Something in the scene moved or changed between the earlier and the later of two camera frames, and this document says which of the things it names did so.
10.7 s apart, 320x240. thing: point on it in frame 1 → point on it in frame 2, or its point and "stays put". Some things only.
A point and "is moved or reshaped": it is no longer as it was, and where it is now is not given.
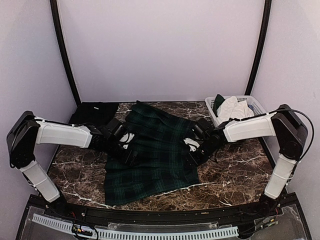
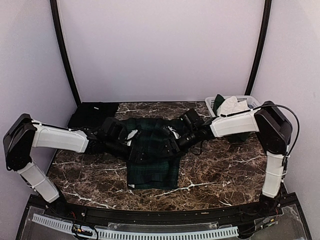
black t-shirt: x=98 y=114 stays put
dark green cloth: x=218 y=101 stays put
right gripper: x=197 y=160 → x=171 y=145
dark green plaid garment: x=163 y=162 is moved or reshaped
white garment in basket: x=230 y=108 stays put
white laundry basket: x=258 y=109 stays put
